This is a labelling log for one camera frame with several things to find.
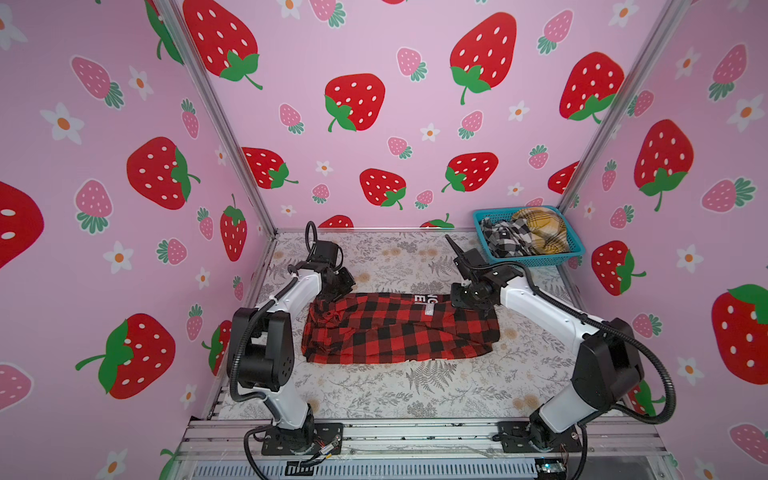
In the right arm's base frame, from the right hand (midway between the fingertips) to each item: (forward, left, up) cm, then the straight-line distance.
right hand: (453, 299), depth 87 cm
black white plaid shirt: (+30, -20, -2) cm, 36 cm away
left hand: (+3, +31, -2) cm, 31 cm away
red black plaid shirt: (-8, +24, -8) cm, 27 cm away
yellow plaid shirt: (+35, -35, -1) cm, 49 cm away
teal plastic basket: (+28, -44, -3) cm, 52 cm away
